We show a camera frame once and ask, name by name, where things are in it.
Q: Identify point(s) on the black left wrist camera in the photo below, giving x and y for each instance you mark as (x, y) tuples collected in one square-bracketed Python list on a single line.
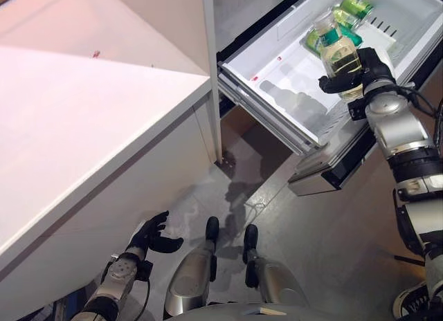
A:
[(145, 270)]

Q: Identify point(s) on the white tall cabinet panel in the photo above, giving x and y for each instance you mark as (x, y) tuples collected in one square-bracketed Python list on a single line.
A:
[(104, 23)]

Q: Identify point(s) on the black white sneaker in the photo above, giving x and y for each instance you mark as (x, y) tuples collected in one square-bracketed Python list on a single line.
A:
[(412, 302)]

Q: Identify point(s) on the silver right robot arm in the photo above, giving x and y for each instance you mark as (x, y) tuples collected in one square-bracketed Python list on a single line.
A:
[(394, 124)]

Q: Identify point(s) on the stainless steel fridge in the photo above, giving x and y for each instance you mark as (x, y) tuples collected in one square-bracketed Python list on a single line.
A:
[(242, 16)]

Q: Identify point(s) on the silver left robot leg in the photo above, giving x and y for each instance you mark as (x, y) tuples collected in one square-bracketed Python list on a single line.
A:
[(190, 276)]

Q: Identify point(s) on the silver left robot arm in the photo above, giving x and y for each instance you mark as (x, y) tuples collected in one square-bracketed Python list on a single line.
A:
[(117, 272)]

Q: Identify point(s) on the white counter cabinet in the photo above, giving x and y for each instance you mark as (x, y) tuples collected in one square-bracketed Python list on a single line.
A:
[(86, 127)]

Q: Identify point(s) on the silver robot torso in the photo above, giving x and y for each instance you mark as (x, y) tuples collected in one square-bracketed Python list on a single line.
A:
[(242, 314)]

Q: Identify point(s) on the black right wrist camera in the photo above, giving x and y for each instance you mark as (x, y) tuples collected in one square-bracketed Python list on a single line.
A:
[(357, 110)]

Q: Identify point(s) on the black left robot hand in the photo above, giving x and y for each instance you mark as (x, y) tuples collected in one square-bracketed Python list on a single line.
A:
[(152, 234)]

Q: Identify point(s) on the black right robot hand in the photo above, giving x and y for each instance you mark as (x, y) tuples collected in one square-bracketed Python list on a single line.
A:
[(377, 66)]

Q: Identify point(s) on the white fridge drawer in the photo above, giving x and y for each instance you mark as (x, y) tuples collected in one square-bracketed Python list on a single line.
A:
[(287, 92)]

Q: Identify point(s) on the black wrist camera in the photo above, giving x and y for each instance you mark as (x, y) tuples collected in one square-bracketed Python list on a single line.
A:
[(145, 270), (357, 110)]

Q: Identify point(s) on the yellow tea bottle green label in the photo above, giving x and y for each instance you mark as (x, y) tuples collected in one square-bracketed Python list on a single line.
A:
[(341, 58)]

